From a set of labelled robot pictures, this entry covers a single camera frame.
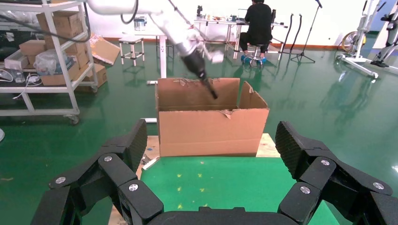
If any large brown storage box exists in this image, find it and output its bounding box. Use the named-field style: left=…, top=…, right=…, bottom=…
left=36, top=10, right=84, bottom=41

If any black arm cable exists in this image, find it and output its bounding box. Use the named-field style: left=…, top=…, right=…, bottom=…
left=120, top=0, right=139, bottom=25

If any brown box on floor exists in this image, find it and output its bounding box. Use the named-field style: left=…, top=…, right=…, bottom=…
left=76, top=63, right=108, bottom=93

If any wide brown storage box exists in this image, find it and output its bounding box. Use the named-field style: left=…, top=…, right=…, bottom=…
left=40, top=61, right=80, bottom=87

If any small brown storage box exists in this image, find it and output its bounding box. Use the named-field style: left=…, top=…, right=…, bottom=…
left=19, top=39, right=47, bottom=57

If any grey black machine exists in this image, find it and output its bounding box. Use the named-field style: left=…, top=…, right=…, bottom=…
left=371, top=0, right=398, bottom=68

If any white wheeled metal stand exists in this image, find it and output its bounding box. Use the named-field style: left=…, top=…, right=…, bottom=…
left=336, top=0, right=381, bottom=79

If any white desk leg column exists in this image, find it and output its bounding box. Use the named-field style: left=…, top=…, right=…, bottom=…
left=146, top=34, right=169, bottom=85

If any seated person in black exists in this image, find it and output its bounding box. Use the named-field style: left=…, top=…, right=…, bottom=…
left=238, top=0, right=274, bottom=56

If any green table cloth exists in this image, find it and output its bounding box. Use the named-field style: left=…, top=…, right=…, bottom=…
left=140, top=156, right=340, bottom=225

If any white square stool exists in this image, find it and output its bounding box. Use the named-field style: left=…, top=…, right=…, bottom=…
left=118, top=36, right=145, bottom=67

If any white cable bundle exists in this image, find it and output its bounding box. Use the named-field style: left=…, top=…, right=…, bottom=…
left=12, top=73, right=43, bottom=100

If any metal binder clip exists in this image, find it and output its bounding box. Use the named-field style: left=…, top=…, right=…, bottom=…
left=140, top=154, right=161, bottom=171

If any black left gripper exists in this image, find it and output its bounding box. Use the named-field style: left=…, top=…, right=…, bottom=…
left=182, top=49, right=219, bottom=100

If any small grey bucket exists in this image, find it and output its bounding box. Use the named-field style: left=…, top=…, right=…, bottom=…
left=134, top=16, right=148, bottom=31

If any white flat box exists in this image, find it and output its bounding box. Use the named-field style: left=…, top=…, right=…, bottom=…
left=4, top=49, right=31, bottom=71

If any black tripod stand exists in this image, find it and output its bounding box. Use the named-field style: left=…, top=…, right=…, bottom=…
left=291, top=0, right=323, bottom=65

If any metal stool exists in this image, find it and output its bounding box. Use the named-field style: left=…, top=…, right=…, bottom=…
left=247, top=43, right=268, bottom=66

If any large open cardboard carton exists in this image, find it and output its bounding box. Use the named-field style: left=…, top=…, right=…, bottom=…
left=154, top=77, right=270, bottom=158

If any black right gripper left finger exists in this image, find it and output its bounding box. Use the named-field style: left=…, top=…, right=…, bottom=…
left=31, top=119, right=164, bottom=225

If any white metal shelf rack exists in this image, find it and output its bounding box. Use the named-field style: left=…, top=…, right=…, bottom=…
left=0, top=0, right=99, bottom=126

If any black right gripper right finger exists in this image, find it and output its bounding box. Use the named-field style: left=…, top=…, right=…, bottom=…
left=275, top=121, right=398, bottom=225

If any black pole stand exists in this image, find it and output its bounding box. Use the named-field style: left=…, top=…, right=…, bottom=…
left=291, top=14, right=303, bottom=54
left=281, top=13, right=295, bottom=55

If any tilted open cardboard box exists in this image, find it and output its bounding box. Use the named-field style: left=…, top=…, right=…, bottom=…
left=90, top=34, right=121, bottom=66

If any clear plastic bag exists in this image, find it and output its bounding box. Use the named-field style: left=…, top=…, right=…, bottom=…
left=33, top=48, right=68, bottom=76

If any white desk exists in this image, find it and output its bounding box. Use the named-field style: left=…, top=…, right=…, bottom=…
left=194, top=12, right=289, bottom=60

